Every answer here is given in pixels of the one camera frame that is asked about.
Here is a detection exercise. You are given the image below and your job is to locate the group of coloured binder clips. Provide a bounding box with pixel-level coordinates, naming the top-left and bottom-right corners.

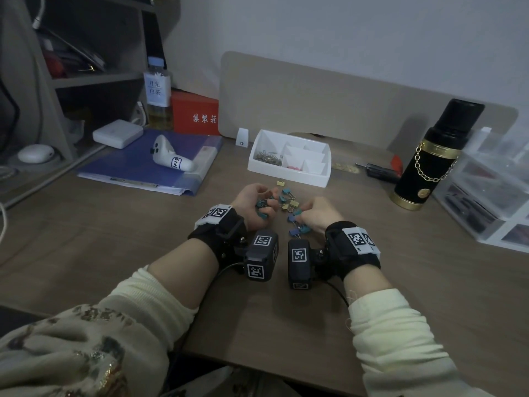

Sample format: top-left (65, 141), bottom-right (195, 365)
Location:
top-left (276, 179), bottom-right (311, 239)

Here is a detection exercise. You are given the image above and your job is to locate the blue document folder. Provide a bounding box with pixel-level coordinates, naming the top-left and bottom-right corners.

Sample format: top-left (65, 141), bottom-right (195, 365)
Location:
top-left (76, 128), bottom-right (224, 198)

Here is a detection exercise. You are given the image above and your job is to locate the black left camera cable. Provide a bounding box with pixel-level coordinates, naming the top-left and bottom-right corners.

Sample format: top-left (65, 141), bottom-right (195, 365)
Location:
top-left (208, 262), bottom-right (247, 296)

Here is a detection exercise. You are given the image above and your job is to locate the thick black cable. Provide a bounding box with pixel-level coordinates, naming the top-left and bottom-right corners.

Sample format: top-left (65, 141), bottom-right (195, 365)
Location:
top-left (0, 76), bottom-right (21, 150)

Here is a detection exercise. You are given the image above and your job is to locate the tea bottle with blue cap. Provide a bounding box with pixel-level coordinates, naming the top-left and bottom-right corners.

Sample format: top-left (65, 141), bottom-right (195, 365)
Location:
top-left (143, 56), bottom-right (174, 131)

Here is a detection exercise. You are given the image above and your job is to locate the white handheld controller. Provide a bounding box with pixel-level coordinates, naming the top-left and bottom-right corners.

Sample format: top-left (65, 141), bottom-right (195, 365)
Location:
top-left (149, 135), bottom-right (197, 172)

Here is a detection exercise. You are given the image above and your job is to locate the orange ribbed box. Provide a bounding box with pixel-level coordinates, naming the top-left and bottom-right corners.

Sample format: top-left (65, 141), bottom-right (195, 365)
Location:
top-left (170, 91), bottom-right (220, 136)

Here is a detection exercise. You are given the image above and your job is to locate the black right camera cable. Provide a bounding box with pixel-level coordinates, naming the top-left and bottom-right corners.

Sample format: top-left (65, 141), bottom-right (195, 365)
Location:
top-left (324, 278), bottom-right (351, 307)

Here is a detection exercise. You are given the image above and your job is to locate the person's right hand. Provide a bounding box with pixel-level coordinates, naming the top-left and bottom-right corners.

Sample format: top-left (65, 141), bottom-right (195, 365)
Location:
top-left (295, 197), bottom-right (346, 237)

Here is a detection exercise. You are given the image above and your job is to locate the grey shelf unit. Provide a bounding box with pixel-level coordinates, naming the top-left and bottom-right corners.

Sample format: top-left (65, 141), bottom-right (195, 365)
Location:
top-left (0, 0), bottom-right (181, 207)

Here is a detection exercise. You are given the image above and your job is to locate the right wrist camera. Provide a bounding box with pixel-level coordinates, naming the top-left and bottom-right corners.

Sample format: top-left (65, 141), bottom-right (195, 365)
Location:
top-left (287, 238), bottom-right (318, 291)

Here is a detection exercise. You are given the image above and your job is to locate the clear plastic case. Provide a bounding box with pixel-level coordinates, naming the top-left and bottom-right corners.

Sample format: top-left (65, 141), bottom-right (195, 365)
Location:
top-left (434, 127), bottom-right (529, 254)

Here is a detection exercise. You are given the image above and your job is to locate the person's right forearm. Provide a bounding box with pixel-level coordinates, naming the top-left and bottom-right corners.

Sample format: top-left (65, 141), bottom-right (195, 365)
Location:
top-left (342, 264), bottom-right (496, 397)

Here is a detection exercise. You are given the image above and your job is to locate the person's left forearm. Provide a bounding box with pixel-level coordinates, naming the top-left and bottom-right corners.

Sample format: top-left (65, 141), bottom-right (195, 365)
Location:
top-left (0, 239), bottom-right (220, 397)

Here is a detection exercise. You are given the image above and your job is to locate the person's left hand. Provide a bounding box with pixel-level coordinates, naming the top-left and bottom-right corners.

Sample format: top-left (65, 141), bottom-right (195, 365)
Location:
top-left (230, 183), bottom-right (278, 231)

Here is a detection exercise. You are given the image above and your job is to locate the small heap of paper clips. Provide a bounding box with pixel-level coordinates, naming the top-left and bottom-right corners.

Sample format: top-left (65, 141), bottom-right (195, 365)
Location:
top-left (252, 150), bottom-right (284, 167)

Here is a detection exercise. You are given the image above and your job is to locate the black screwdriver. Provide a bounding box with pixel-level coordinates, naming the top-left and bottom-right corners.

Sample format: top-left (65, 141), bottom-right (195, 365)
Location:
top-left (355, 162), bottom-right (402, 184)

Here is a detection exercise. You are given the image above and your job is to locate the black thermos with gold chain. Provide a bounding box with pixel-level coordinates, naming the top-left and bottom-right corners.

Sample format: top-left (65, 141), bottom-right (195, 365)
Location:
top-left (390, 99), bottom-right (485, 213)

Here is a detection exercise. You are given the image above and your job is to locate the white computer mouse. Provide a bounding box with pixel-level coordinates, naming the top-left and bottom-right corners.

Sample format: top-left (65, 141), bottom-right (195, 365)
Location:
top-left (17, 144), bottom-right (56, 164)

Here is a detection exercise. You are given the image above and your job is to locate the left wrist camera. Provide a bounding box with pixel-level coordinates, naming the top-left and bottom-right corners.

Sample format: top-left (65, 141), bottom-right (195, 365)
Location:
top-left (244, 230), bottom-right (279, 282)

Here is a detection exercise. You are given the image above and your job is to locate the red pouch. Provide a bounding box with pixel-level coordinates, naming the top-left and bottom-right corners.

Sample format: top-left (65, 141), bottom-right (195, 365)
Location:
top-left (43, 53), bottom-right (63, 77)

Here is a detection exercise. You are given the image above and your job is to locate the black camera cable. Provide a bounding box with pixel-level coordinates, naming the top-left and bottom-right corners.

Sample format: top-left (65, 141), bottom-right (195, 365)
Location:
top-left (208, 262), bottom-right (247, 296)
top-left (324, 278), bottom-right (351, 307)

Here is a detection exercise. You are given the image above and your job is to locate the white flat adapter box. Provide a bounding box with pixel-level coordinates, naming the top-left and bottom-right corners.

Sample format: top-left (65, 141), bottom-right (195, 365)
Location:
top-left (92, 119), bottom-right (144, 149)

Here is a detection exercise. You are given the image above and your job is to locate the beige desk divider panel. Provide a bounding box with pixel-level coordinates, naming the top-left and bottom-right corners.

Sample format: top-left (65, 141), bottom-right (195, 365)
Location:
top-left (218, 51), bottom-right (520, 153)

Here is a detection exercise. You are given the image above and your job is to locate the white compartment organizer tray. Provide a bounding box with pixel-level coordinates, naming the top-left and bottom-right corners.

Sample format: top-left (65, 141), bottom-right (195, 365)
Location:
top-left (247, 128), bottom-right (333, 189)

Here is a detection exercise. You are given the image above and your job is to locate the black right wrist strap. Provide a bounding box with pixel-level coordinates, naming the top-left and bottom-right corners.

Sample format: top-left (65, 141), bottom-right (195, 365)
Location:
top-left (318, 221), bottom-right (382, 282)

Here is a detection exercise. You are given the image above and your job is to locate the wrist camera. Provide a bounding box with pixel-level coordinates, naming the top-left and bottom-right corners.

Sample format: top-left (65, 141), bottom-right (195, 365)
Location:
top-left (244, 230), bottom-right (279, 282)
top-left (287, 238), bottom-right (318, 291)

